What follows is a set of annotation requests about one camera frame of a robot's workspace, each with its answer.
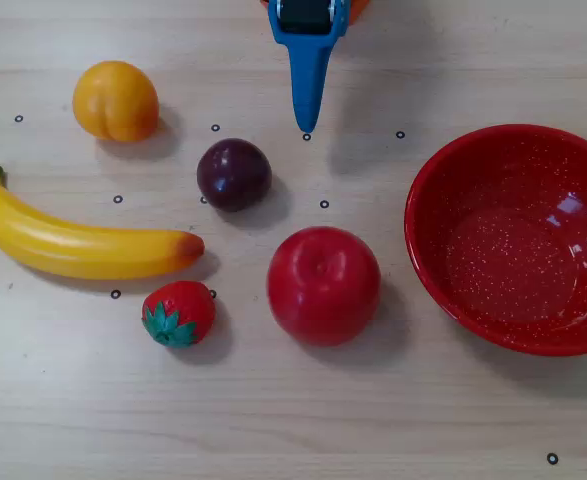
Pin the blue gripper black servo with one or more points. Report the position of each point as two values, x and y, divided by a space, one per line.
309 45

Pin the orange toy peach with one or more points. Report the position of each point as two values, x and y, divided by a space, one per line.
115 100

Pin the orange robot base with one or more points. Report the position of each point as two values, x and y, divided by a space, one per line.
358 10

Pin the red speckled bowl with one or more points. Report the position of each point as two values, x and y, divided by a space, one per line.
513 250

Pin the dark purple toy plum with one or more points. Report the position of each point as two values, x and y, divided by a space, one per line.
233 175

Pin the red toy apple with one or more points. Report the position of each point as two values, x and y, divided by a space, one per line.
323 290

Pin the red toy strawberry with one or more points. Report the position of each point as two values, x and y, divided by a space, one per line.
183 310

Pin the yellow toy banana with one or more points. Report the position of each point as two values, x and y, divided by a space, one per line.
83 250

